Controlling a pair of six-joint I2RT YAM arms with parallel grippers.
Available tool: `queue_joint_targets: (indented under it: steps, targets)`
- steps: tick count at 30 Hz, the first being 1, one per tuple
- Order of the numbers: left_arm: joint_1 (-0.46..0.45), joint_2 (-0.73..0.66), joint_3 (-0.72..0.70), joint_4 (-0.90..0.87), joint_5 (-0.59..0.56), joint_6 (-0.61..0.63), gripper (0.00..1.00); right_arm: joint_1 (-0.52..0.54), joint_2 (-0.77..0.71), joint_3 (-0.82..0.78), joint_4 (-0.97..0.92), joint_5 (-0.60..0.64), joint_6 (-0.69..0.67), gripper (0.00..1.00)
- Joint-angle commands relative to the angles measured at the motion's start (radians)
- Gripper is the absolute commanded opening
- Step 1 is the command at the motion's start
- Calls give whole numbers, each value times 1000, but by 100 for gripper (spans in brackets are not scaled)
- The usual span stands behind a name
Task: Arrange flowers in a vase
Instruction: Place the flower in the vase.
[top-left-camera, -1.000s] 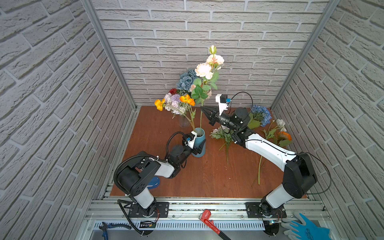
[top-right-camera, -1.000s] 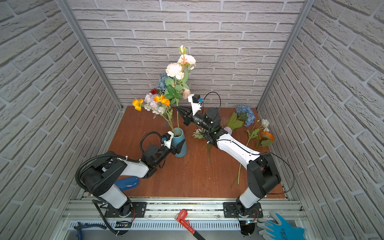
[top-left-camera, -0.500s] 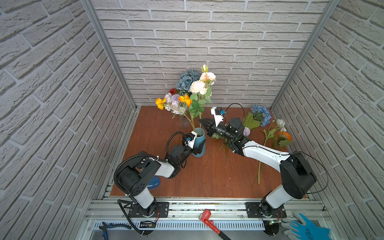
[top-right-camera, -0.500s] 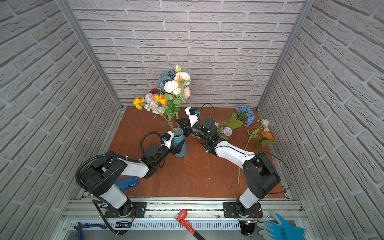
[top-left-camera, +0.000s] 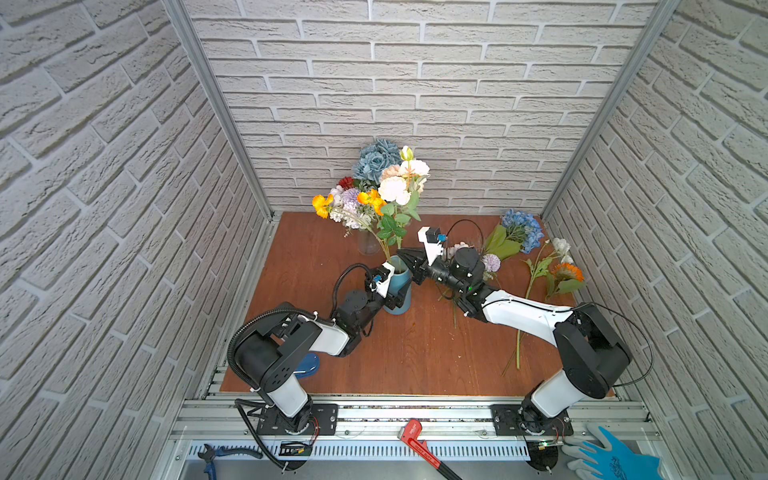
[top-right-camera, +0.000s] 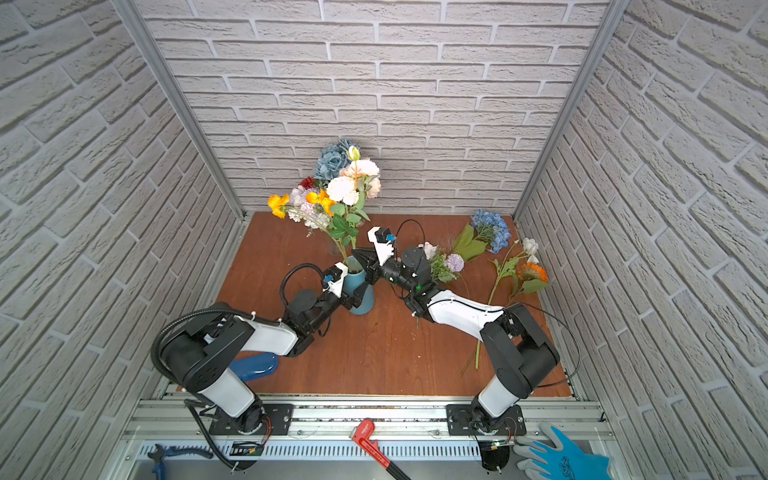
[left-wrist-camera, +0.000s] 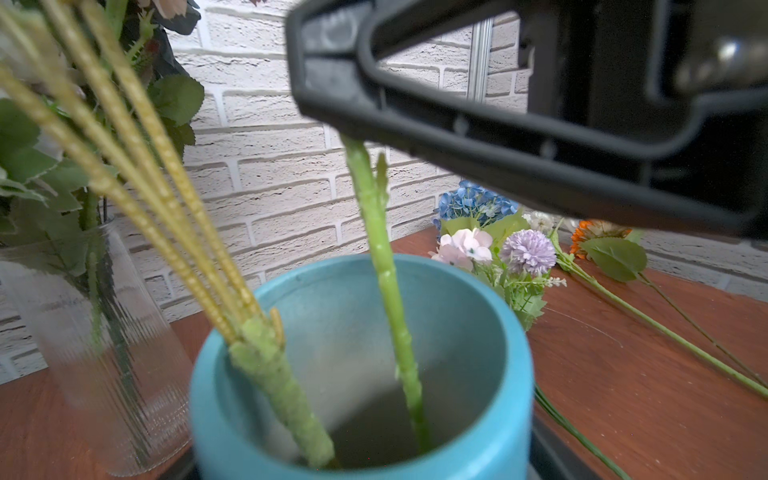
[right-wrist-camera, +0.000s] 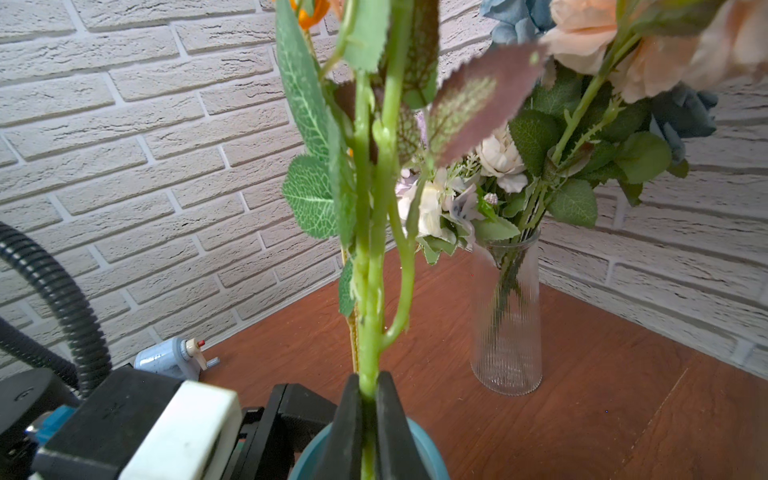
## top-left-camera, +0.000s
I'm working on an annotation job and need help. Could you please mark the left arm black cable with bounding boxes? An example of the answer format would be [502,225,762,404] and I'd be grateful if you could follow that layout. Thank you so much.
[226,262,376,388]

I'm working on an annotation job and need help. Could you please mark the yellow orange poppy stem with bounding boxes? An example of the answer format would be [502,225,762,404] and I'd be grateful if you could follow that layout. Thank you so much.
[312,189,391,260]

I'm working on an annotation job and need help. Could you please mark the blue handled pliers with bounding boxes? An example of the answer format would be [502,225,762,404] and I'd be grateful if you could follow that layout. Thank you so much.
[197,444,263,480]

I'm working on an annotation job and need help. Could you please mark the pink lilac flower bouquet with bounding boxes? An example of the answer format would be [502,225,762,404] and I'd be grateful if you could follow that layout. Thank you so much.
[329,185,375,230]

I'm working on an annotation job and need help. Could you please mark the blue hydrangea flower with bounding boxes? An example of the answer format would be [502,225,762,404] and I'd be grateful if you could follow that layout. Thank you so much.
[484,209,544,261]

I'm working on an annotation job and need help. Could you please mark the dark blue oval dish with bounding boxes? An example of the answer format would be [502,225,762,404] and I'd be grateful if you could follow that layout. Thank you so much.
[294,353,320,379]

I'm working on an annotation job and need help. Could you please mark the orange flower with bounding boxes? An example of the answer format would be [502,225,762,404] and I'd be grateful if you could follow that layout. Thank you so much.
[524,238,584,300]

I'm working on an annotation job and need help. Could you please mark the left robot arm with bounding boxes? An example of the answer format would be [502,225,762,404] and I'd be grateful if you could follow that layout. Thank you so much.
[227,287,408,434]

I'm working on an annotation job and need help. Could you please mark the clear ribbed glass vase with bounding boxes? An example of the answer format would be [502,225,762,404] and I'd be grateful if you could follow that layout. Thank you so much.
[357,230,381,256]

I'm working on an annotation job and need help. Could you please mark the pale blue rose bunch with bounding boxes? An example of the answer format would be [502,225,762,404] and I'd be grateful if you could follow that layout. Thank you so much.
[352,139,401,184]

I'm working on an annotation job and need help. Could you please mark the white green mixed bouquet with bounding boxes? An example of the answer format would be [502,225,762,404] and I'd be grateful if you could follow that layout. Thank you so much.
[443,242,501,323]

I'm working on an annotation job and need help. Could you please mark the red gerbera flower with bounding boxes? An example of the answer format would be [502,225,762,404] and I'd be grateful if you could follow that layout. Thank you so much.
[338,177,354,191]

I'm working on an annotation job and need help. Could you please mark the teal ceramic vase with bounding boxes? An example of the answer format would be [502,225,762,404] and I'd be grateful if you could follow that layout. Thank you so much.
[384,256,412,315]

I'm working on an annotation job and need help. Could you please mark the red pipe wrench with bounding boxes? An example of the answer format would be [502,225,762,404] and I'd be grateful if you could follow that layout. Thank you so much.
[398,419,461,480]

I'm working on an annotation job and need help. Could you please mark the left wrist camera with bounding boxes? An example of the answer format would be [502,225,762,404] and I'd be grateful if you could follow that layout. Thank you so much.
[370,262,395,298]

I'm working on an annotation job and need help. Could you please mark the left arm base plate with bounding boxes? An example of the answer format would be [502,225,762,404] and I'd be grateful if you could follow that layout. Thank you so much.
[257,403,339,436]

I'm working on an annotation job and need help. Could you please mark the blue work glove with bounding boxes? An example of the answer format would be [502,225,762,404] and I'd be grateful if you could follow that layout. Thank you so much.
[562,423,662,480]

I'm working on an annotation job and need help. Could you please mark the aluminium frame rail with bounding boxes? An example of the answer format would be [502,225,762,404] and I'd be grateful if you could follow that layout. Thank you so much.
[149,395,680,479]

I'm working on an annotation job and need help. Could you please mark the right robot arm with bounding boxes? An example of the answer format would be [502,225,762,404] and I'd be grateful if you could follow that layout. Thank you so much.
[397,244,633,435]

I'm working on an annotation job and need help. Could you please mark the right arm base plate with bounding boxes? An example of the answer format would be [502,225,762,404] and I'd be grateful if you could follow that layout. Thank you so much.
[490,403,574,437]

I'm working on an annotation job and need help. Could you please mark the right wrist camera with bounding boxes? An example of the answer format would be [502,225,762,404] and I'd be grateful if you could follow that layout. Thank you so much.
[417,226,447,265]

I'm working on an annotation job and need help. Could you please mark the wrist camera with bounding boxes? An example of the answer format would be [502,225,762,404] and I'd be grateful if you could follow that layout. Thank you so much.
[417,226,447,265]
[370,262,395,298]

